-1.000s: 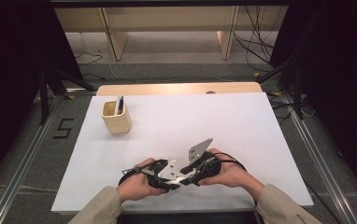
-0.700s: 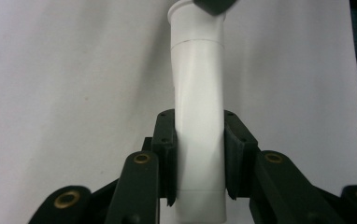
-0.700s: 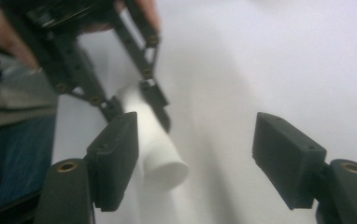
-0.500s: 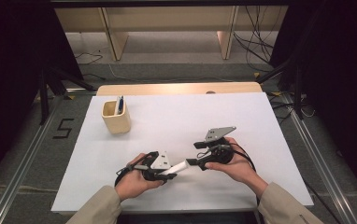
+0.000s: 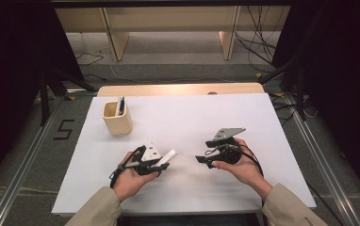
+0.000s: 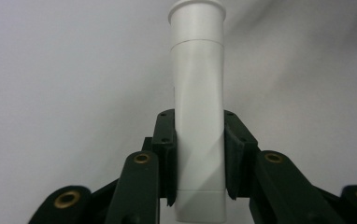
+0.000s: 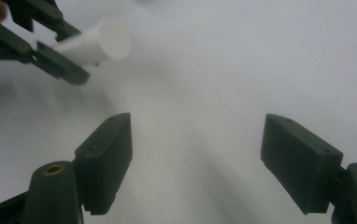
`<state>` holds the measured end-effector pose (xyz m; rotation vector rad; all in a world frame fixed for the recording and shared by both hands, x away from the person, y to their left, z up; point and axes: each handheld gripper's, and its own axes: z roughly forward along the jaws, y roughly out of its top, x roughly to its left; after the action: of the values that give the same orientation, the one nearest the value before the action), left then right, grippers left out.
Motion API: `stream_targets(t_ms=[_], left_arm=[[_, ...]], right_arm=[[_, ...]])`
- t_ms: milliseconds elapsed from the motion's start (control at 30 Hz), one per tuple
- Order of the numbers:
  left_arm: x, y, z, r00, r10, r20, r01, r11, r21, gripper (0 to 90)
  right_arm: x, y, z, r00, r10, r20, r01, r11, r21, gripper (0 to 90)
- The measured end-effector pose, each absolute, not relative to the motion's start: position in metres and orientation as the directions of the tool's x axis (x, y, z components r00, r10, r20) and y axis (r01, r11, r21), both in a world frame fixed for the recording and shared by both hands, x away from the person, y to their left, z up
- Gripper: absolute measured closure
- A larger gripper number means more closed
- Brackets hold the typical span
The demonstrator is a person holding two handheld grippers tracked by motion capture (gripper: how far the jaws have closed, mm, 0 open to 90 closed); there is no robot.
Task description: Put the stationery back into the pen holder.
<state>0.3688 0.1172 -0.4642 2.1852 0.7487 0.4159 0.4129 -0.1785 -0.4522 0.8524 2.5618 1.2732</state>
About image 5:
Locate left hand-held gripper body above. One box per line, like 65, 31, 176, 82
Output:
132, 142, 163, 176

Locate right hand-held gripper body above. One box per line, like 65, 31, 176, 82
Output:
205, 126, 247, 167

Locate short white cylinder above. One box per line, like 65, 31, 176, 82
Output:
154, 148, 178, 169

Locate beige pen holder cup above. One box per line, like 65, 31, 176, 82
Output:
101, 100, 134, 137

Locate person's left hand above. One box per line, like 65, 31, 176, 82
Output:
113, 151, 160, 203

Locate person's right hand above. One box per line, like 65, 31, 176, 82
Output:
211, 137, 273, 202

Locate white table cover board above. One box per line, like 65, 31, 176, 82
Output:
51, 92, 317, 217

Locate light wooden table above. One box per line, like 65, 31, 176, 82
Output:
96, 82, 266, 98

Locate black tripod stand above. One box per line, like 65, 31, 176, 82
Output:
38, 67, 98, 127

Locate black curtain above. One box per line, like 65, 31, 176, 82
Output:
271, 0, 360, 208
0, 0, 85, 196

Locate black overhead bar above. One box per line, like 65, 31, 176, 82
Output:
50, 0, 296, 8

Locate left hand-held gripper cable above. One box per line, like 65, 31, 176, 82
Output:
108, 145, 145, 189

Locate hand-held gripper cable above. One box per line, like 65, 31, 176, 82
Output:
108, 145, 145, 189
237, 145, 265, 179

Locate right hand-held gripper cable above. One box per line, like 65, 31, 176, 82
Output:
237, 145, 265, 179

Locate black metal frame stand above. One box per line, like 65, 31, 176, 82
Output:
257, 56, 308, 122

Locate bundle of black floor cables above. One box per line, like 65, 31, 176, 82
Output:
234, 5, 279, 73

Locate aluminium floor rail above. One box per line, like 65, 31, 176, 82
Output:
0, 96, 67, 226
282, 93, 360, 226

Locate thin black floor cable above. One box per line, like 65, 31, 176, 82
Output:
74, 52, 105, 67

